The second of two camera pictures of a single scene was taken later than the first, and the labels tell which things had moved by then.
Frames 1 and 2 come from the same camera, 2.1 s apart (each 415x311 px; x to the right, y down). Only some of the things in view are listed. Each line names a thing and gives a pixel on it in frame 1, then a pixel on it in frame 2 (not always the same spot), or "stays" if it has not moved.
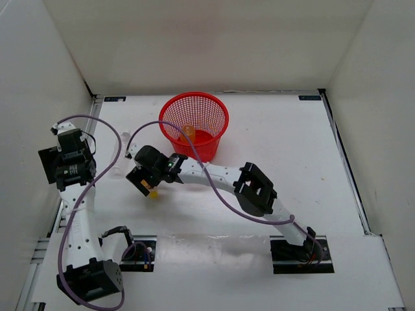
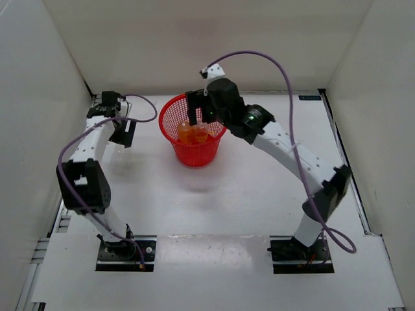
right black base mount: x=313 y=257 stays
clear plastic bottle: x=125 y=165 → x=116 y=155
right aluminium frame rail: x=358 y=196 stays
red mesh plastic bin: x=206 y=112 stays
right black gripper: x=138 y=173 → x=194 y=101
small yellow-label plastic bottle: x=154 y=192 → x=201 y=132
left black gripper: x=51 y=157 → x=124 y=138
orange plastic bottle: x=190 y=132 stays
